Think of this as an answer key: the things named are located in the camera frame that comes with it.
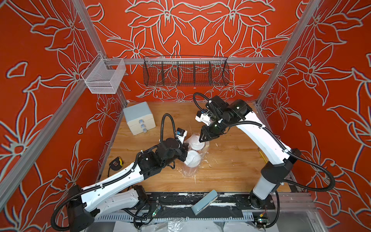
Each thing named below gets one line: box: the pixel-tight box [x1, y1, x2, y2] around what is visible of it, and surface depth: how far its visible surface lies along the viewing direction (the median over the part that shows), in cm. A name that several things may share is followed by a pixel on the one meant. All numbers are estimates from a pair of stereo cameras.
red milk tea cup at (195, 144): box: [189, 134, 205, 151], surface depth 76 cm
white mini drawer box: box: [123, 101, 157, 136], surface depth 96 cm
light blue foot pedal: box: [191, 189, 218, 216], surface depth 71 cm
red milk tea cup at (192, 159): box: [184, 149, 201, 168], surface depth 71 cm
